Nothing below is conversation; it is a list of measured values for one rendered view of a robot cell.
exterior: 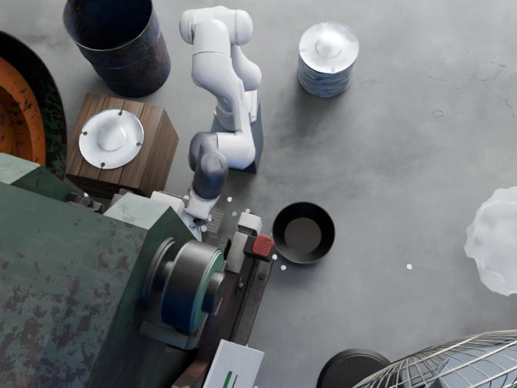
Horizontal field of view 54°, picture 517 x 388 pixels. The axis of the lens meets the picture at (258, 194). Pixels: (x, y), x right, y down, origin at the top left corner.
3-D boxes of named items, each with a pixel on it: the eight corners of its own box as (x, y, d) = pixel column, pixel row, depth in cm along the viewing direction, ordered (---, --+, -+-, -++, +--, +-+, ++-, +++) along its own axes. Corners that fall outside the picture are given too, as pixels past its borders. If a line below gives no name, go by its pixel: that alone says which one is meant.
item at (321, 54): (295, 26, 252) (295, 25, 251) (352, 18, 251) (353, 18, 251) (303, 77, 243) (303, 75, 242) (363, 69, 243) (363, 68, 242)
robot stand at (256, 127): (229, 136, 262) (219, 94, 219) (264, 142, 260) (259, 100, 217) (222, 168, 257) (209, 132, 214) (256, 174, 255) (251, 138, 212)
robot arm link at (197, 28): (230, -12, 139) (170, -12, 139) (228, 51, 138) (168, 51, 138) (235, 17, 158) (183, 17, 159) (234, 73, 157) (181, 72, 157)
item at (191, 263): (183, 244, 123) (162, 222, 102) (227, 259, 122) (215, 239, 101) (149, 334, 117) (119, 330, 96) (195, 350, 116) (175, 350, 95)
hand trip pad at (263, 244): (258, 237, 176) (257, 232, 168) (275, 242, 175) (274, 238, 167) (251, 256, 174) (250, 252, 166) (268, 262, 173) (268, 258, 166)
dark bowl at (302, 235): (282, 198, 251) (282, 193, 244) (341, 215, 247) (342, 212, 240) (264, 255, 243) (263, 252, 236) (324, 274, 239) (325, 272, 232)
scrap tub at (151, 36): (117, 26, 286) (85, -36, 240) (185, 45, 280) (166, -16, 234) (87, 89, 275) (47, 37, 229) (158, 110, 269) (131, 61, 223)
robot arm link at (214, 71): (194, 50, 137) (191, 164, 135) (261, 57, 141) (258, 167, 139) (189, 62, 147) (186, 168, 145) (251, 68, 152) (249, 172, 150)
